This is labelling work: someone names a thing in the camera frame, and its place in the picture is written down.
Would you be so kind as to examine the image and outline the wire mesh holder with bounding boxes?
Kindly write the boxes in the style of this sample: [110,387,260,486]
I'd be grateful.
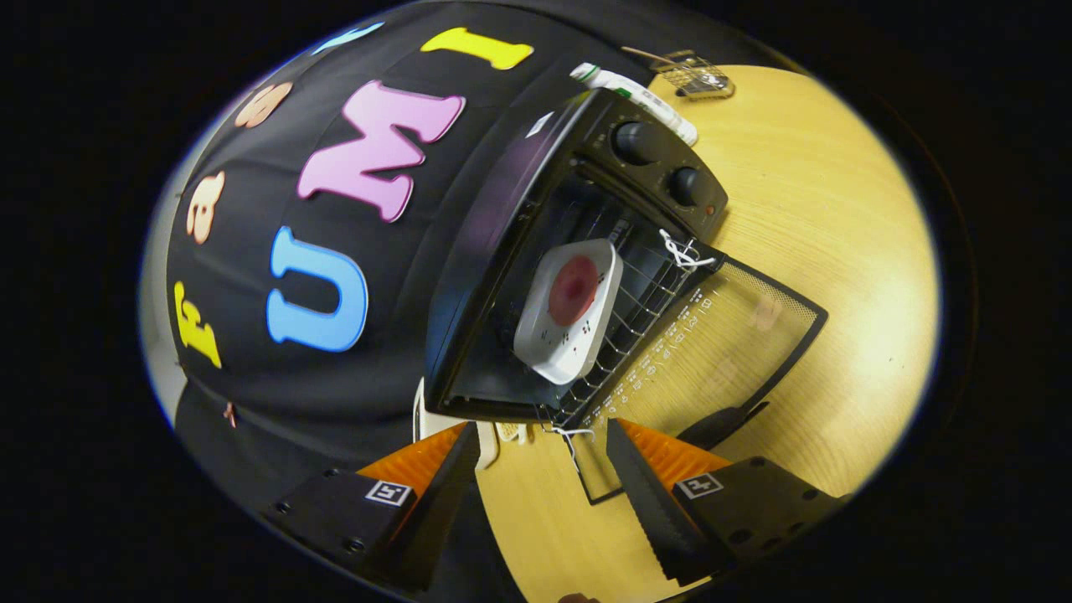
[662,50,736,101]

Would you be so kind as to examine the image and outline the small white toaster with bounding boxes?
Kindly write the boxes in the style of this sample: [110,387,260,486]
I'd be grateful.
[413,379,503,470]

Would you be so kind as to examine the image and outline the white drink bottle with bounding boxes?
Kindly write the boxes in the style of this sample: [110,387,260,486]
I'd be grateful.
[569,63,698,147]

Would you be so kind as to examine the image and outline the round pink food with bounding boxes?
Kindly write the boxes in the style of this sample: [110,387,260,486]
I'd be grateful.
[548,255,600,327]

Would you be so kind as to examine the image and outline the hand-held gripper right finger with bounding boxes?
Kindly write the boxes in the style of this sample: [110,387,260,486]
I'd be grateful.
[605,417,851,587]

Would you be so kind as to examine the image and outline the black toaster oven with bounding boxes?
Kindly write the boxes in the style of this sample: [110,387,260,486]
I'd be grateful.
[423,88,830,506]

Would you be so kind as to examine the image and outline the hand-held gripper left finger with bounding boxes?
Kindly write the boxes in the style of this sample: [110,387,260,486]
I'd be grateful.
[266,421,482,591]

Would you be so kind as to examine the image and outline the white square plate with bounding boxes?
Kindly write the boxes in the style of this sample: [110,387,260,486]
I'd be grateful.
[513,239,625,386]

